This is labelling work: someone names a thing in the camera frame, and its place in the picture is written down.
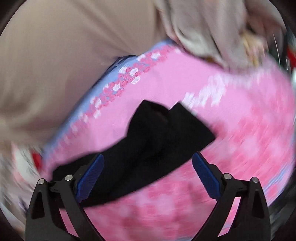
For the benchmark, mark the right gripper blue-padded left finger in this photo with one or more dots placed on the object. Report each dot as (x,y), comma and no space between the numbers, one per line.
(55,212)

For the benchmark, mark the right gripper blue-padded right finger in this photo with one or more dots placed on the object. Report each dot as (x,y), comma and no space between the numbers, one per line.
(251,221)

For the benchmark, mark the black pants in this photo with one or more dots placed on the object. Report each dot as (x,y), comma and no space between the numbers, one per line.
(158,141)

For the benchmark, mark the grey crumpled clothing pile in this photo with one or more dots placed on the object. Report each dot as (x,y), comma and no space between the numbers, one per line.
(234,34)

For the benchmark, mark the white cat face pillow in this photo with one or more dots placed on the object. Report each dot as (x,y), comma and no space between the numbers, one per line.
(20,171)

